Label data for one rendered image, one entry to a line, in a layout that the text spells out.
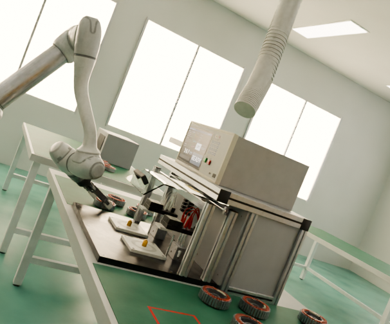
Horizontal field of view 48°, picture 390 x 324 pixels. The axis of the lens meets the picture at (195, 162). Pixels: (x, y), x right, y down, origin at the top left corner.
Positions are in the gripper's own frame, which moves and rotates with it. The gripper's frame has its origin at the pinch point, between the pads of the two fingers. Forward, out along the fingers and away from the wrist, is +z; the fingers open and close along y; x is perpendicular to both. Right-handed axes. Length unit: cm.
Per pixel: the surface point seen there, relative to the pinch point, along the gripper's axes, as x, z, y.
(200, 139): 41, -23, 46
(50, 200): -14, 16, -57
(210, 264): 2, -9, 82
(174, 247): 0, -7, 62
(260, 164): 44, -18, 76
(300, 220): 38, 1, 94
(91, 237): -20, -32, 50
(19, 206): -29, 34, -104
